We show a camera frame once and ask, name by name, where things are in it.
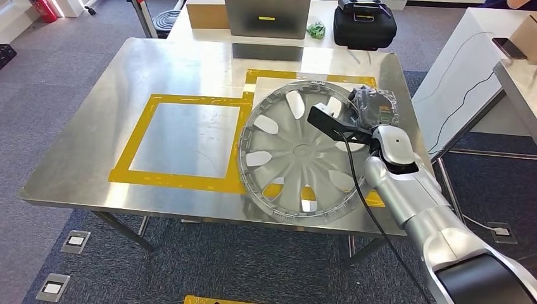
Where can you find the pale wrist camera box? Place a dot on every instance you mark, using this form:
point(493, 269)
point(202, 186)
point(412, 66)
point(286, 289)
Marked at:
point(322, 107)

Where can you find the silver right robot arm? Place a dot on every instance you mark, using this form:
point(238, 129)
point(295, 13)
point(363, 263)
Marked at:
point(419, 197)

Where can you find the pale table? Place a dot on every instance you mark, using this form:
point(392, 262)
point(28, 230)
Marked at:
point(180, 31)

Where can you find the red fire extinguisher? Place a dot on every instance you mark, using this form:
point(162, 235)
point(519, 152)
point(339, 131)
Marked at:
point(44, 10)

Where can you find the black equipment case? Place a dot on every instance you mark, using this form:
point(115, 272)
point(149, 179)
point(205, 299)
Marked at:
point(365, 33)

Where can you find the black plastic crate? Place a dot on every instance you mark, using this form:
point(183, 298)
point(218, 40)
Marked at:
point(6, 56)

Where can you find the white desk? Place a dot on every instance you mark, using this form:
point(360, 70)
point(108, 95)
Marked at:
point(461, 63)

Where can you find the black smartphone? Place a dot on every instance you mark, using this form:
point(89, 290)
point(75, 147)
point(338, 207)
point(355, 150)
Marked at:
point(509, 48)

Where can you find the grey equipment case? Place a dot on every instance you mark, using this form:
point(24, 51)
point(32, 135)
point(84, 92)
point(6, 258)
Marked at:
point(251, 27)

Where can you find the black ribbed round base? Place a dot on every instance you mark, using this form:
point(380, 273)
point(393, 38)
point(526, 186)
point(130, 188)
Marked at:
point(168, 23)

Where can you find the person's hand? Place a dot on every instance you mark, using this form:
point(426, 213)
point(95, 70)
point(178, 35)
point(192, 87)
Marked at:
point(522, 3)

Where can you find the steel floor socket plate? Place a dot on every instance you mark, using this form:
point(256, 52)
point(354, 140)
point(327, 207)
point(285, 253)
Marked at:
point(75, 242)
point(502, 233)
point(52, 288)

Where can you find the white display stand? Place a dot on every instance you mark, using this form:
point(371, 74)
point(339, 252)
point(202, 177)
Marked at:
point(73, 6)

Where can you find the green crumpled item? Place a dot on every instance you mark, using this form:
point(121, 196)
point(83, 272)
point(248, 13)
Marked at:
point(315, 30)

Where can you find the grey plastic wheel cover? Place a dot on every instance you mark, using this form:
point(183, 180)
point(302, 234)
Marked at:
point(302, 168)

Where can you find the brown cardboard box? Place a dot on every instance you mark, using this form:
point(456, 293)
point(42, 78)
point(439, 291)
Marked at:
point(526, 42)

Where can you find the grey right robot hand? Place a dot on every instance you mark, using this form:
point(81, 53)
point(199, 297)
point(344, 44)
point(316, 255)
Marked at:
point(373, 109)

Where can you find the flat cardboard box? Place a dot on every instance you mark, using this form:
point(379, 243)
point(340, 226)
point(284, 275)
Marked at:
point(207, 16)

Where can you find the steel pole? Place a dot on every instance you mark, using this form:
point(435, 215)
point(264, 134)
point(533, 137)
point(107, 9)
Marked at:
point(144, 21)

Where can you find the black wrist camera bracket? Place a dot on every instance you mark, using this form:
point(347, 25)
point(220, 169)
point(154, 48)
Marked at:
point(331, 121)

